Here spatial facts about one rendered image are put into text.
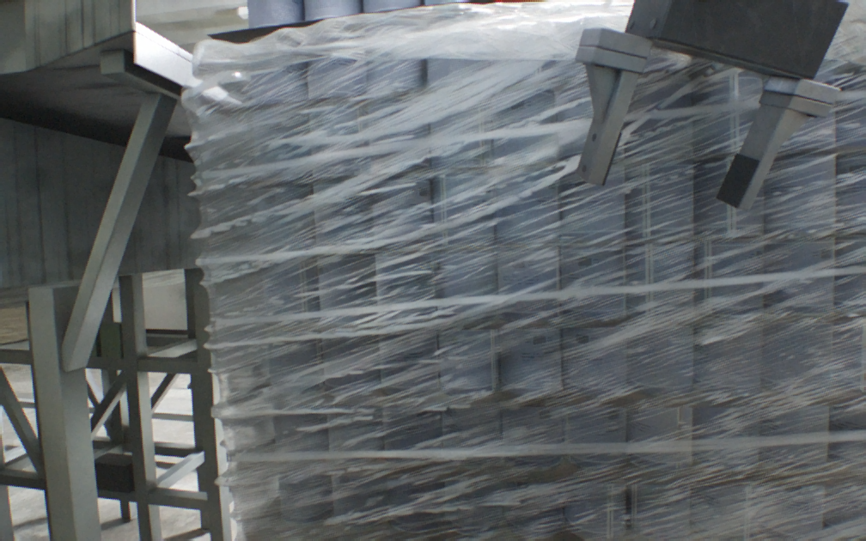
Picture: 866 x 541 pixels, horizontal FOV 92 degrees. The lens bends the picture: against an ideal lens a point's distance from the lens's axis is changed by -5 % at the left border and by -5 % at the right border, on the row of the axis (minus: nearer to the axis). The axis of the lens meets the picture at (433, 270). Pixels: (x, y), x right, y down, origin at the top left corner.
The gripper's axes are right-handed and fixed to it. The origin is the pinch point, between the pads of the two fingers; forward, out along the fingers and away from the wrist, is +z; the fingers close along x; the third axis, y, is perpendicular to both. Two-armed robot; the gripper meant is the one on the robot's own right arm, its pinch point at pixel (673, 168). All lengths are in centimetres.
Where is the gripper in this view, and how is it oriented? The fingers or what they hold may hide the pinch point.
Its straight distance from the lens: 40.3
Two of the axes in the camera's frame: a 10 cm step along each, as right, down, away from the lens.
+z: -1.7, 8.8, 4.4
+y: 1.0, 4.6, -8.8
